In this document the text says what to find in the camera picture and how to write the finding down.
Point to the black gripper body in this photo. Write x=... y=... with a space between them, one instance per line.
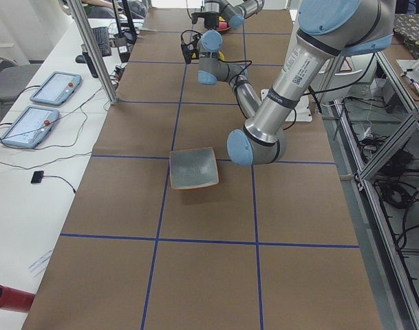
x=197 y=54
x=210 y=20

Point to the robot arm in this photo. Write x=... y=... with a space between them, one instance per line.
x=326 y=29
x=234 y=15

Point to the grey square plate orange rim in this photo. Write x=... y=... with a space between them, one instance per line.
x=193 y=168

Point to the black keyboard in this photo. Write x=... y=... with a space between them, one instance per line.
x=101 y=36

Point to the black bottle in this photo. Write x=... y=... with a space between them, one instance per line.
x=88 y=61

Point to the upper teach pendant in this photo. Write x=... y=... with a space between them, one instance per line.
x=57 y=88

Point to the teach pendant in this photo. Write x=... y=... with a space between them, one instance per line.
x=57 y=88
x=31 y=127

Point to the lower teach pendant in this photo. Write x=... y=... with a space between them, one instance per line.
x=31 y=127

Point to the small black device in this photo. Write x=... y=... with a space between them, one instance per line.
x=37 y=177

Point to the red tube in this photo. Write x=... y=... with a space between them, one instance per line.
x=15 y=300

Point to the aluminium frame post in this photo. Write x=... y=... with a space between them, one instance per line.
x=87 y=36

